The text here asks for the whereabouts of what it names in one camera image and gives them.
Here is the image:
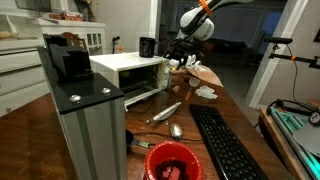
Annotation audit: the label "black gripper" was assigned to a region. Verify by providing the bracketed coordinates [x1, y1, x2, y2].
[162, 37, 201, 64]

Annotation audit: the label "white ceramic object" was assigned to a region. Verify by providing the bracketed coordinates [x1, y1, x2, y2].
[185, 54, 202, 69]

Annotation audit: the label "black mug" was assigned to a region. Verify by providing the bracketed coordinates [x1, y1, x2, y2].
[138, 36, 158, 58]

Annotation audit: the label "brown paper sheet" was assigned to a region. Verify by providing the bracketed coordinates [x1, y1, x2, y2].
[181, 64, 224, 88]

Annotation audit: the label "crumpled white cloth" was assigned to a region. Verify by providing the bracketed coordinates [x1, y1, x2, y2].
[194, 85, 219, 100]

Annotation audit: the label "dark sofa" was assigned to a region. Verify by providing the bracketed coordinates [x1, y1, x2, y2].
[204, 37, 266, 65]

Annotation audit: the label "white toaster oven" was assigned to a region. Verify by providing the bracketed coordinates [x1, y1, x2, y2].
[89, 51, 172, 108]

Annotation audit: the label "metal spoon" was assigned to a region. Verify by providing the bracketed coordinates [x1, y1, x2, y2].
[169, 123, 184, 141]

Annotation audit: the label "white cabinet with glass doors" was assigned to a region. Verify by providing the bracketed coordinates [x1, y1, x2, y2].
[33, 16, 107, 56]

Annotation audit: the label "black measuring cup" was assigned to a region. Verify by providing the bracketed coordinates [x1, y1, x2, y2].
[125, 129, 156, 154]

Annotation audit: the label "black computer keyboard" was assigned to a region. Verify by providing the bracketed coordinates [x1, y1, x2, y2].
[189, 103, 269, 180]

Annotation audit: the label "brown wooden chair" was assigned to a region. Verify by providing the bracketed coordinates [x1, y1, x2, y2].
[60, 31, 88, 50]

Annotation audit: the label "red plastic bowl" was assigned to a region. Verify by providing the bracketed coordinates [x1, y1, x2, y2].
[143, 140, 205, 180]

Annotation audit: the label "orange boxes on cabinet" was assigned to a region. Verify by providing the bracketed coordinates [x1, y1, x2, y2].
[48, 11, 84, 22]

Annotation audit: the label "grey round disc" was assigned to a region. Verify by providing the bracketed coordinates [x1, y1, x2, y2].
[293, 122, 320, 158]

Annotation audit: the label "white drawer unit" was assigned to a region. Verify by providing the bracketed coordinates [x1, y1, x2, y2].
[0, 13, 51, 118]

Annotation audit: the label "slotted metal spatula orange handle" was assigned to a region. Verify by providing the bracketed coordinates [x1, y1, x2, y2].
[184, 77, 201, 102]

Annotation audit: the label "black keyboard cable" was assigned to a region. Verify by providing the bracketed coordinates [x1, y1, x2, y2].
[133, 131, 204, 144]

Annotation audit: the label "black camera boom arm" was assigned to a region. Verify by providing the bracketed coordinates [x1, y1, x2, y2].
[263, 35, 320, 70]

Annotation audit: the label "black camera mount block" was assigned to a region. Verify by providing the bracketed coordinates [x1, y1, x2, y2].
[44, 33, 95, 83]

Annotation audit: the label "aluminium post black top plate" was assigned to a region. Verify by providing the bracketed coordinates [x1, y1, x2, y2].
[36, 44, 128, 180]

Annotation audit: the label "teal machine frame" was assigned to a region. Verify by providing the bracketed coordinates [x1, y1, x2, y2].
[266, 106, 320, 180]

